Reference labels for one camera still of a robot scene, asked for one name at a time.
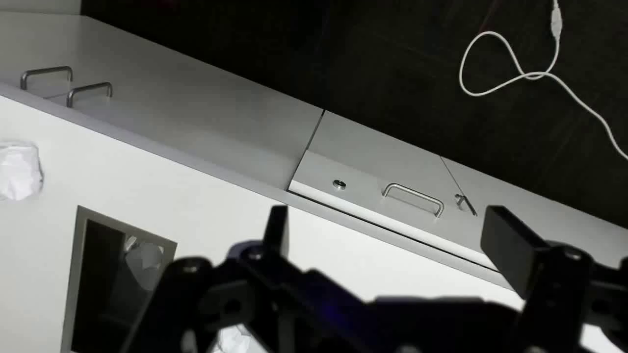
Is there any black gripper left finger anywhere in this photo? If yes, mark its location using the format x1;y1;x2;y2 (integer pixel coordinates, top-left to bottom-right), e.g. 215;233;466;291
121;203;395;353

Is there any light gray cabinet door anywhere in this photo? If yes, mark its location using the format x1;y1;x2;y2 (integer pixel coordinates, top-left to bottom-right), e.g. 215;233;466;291
62;11;329;191
0;9;87;109
305;107;460;197

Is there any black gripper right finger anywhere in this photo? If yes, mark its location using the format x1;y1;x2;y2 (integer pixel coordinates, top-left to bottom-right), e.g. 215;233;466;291
480;203;628;353

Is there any large crumpled white paper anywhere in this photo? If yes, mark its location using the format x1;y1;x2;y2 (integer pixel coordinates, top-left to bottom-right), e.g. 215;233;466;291
213;321;266;353

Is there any white cable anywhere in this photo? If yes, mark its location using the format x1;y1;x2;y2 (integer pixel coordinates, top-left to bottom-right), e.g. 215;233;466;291
458;0;628;162

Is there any metal drawer handle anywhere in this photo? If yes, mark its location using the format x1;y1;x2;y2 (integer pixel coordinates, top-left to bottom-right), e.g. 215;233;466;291
382;180;448;217

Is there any light gray drawer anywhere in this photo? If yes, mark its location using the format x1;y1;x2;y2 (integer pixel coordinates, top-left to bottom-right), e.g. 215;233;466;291
285;148;499;270

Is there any small crumpled white paper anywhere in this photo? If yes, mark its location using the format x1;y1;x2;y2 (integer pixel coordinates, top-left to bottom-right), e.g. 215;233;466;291
0;138;46;201

